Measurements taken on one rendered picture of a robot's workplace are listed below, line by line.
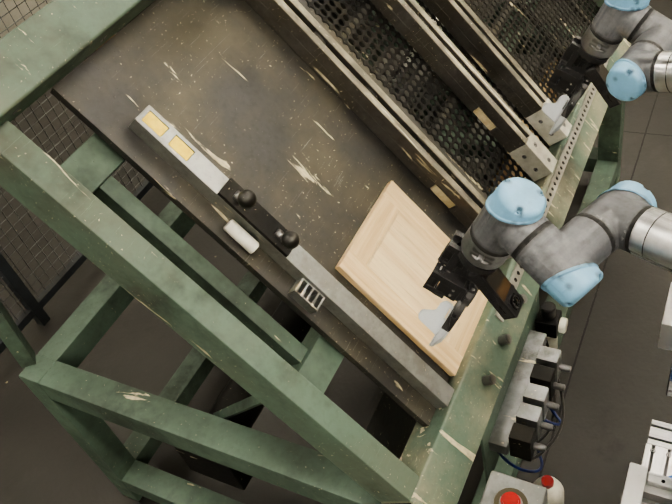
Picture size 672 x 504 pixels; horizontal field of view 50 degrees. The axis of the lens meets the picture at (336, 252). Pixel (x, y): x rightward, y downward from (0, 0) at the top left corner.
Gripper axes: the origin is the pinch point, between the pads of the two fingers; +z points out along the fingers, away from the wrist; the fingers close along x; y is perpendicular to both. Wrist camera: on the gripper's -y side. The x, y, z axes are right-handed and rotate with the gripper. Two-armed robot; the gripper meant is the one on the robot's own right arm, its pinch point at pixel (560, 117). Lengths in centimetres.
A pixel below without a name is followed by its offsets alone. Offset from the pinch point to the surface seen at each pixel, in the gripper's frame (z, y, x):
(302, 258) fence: 20, 36, 57
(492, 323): 41, -11, 32
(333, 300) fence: 25, 26, 60
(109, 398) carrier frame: 97, 71, 81
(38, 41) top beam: -13, 93, 66
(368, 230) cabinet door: 27, 27, 36
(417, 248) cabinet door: 33.0, 14.6, 29.1
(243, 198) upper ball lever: 2, 49, 64
